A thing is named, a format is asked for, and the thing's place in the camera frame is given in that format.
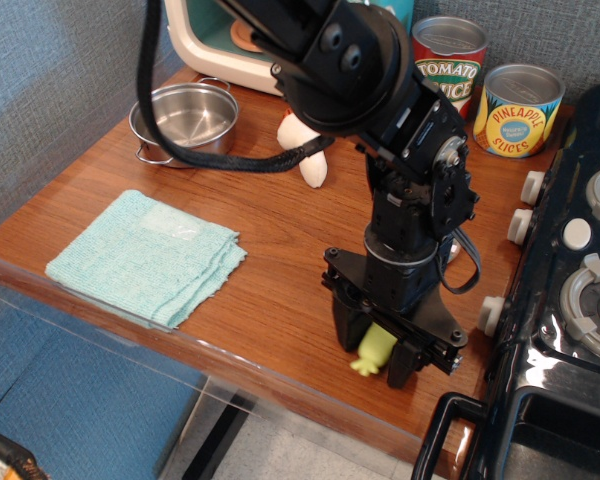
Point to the orange object at corner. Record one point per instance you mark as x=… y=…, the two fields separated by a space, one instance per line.
x=16 y=462

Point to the pineapple slices can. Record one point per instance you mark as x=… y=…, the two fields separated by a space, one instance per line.
x=518 y=106

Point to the small steel pot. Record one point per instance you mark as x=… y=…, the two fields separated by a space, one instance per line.
x=200 y=116

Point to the tomato sauce can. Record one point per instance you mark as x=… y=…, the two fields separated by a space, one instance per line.
x=450 y=51

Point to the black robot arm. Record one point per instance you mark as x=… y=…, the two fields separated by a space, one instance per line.
x=416 y=149

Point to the spoon with yellow-green handle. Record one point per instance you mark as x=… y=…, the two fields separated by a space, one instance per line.
x=374 y=350

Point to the light blue folded cloth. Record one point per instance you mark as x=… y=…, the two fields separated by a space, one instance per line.
x=147 y=261

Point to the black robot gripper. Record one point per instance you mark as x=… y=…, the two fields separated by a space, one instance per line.
x=405 y=300

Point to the black toy stove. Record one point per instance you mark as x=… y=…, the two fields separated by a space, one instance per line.
x=540 y=417

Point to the teal toy microwave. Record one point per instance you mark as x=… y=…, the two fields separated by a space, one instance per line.
x=215 y=45

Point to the plush mushroom toy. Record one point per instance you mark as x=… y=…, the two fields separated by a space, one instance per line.
x=292 y=133

